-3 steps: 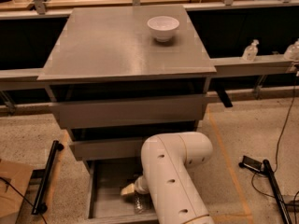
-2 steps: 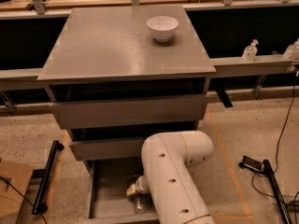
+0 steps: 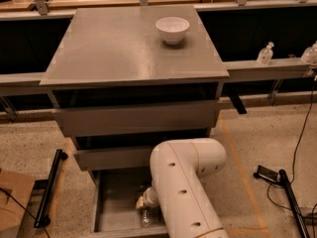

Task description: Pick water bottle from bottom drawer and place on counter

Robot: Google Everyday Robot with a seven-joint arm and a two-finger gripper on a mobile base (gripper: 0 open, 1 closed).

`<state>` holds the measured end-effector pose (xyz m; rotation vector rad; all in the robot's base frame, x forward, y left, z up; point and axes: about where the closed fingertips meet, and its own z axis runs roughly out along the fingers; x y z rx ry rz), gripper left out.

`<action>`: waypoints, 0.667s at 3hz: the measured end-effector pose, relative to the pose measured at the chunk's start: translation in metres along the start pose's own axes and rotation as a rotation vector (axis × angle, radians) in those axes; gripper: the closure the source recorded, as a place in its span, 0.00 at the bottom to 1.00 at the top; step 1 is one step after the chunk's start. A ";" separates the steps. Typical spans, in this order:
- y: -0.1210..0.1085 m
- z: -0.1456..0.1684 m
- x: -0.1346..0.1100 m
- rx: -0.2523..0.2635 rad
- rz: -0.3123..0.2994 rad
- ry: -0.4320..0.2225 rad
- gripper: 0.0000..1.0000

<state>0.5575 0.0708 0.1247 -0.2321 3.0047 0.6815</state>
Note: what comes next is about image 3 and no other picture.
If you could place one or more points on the grey open bottom drawer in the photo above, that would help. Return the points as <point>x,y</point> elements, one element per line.
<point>114,212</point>

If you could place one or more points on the black small device on floor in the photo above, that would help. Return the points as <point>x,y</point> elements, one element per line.
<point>266,174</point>

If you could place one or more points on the grey metal rail frame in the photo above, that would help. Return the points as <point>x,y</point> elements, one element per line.
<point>29,42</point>

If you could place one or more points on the grey top drawer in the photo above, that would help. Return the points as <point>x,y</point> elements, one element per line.
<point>133,119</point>

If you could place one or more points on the black bar stand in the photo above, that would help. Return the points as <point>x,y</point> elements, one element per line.
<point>293,204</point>
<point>46,186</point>

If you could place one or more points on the black bar stand right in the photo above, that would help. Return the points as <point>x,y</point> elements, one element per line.
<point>293,204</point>

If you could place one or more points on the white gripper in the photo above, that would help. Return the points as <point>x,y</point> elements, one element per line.
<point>150,195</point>

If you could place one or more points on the clear plastic water bottle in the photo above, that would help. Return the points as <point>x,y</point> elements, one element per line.
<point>146,217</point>

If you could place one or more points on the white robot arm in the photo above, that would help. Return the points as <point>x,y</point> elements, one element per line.
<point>176,168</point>

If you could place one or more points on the black bar stand left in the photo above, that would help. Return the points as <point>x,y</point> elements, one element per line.
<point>46,186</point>

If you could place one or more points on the brown cardboard box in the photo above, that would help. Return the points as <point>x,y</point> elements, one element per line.
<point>13,201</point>

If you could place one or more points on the white ceramic bowl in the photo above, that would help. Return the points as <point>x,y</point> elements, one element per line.
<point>172,30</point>

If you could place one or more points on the grey middle drawer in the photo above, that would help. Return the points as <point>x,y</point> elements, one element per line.
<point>135,157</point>

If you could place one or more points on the grey drawer cabinet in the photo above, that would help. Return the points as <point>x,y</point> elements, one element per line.
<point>114,57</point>

